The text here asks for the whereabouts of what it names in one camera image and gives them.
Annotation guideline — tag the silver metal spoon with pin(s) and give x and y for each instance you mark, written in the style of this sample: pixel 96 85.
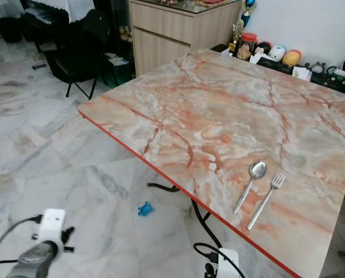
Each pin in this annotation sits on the silver metal spoon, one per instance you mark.
pixel 257 169

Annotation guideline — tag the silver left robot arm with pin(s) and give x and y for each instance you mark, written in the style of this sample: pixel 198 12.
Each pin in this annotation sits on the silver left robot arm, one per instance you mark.
pixel 36 260

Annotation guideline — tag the small blue toy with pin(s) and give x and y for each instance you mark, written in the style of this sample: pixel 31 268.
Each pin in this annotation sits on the small blue toy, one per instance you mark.
pixel 145 209

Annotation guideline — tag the black folding chair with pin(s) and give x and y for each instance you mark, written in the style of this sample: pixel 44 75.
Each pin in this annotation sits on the black folding chair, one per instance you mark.
pixel 79 55

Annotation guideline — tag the marble pattern folding table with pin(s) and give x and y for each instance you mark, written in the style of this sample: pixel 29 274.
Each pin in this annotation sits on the marble pattern folding table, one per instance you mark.
pixel 224 116

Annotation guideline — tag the silver metal fork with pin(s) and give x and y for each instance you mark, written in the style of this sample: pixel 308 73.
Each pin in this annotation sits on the silver metal fork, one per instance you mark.
pixel 266 198

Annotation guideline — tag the black bin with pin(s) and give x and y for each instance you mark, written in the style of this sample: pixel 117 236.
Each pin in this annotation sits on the black bin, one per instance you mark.
pixel 7 30

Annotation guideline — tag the light wooden cabinet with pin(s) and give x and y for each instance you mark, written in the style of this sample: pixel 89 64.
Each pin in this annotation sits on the light wooden cabinet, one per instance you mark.
pixel 178 35

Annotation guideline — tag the table with white tablecloth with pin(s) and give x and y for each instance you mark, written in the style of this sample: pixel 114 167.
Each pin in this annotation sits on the table with white tablecloth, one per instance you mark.
pixel 62 7

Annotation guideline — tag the clear jar with red lid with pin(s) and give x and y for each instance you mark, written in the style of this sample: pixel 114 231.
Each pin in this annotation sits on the clear jar with red lid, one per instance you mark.
pixel 247 47

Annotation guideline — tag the small gold trophy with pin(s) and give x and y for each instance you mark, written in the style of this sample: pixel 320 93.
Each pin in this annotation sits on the small gold trophy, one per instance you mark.
pixel 237 36

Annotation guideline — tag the white round toy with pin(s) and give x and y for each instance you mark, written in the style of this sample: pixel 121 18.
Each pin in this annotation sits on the white round toy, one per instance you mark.
pixel 277 53

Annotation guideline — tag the small white printed box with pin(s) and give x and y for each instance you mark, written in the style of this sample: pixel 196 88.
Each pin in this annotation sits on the small white printed box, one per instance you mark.
pixel 301 73

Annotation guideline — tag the yellow orange round toy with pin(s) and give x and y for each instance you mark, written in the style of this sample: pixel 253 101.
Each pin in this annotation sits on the yellow orange round toy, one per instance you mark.
pixel 291 58

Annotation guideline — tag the blue and gold trophy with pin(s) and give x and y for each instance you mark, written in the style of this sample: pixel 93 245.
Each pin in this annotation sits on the blue and gold trophy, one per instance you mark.
pixel 249 10

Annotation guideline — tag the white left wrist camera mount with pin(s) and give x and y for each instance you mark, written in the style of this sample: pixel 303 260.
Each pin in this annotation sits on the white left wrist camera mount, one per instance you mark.
pixel 51 225

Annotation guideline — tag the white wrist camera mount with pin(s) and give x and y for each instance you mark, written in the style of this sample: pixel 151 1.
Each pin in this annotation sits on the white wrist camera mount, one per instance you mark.
pixel 228 263
pixel 51 225

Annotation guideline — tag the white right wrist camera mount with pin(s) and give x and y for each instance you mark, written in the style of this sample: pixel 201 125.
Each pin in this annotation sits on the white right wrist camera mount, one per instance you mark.
pixel 228 263

